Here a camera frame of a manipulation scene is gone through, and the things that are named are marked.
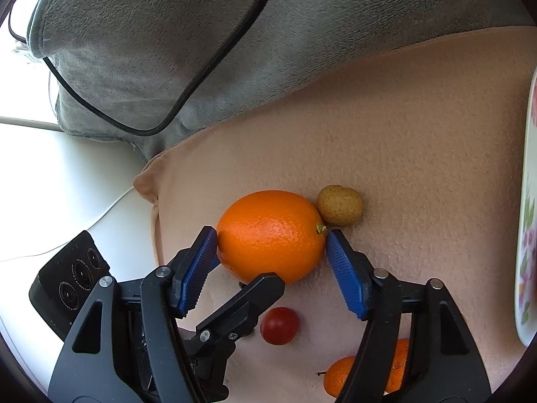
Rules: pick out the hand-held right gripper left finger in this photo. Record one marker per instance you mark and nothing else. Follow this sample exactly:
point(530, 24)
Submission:
point(197, 273)

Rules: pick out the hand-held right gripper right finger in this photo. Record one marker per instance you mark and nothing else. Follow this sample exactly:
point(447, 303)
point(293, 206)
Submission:
point(344, 273)

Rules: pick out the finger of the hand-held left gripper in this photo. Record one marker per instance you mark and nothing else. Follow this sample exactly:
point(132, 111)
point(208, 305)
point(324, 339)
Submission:
point(247, 302)

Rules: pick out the red cherry tomato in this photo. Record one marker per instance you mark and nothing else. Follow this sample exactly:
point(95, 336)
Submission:
point(280, 326)

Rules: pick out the brown longan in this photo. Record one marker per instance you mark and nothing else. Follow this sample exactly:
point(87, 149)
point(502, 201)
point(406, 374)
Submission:
point(340, 205)

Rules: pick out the large smooth orange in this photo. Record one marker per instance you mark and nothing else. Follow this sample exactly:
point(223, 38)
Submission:
point(268, 235)

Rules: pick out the floral white plate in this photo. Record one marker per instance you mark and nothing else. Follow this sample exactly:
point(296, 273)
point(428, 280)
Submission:
point(528, 260)

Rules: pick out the white power strip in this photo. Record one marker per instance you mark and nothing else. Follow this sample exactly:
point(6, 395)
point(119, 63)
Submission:
point(23, 52)

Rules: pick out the grey plush blanket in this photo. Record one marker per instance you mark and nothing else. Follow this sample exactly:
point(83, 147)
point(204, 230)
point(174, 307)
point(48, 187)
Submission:
point(293, 29)

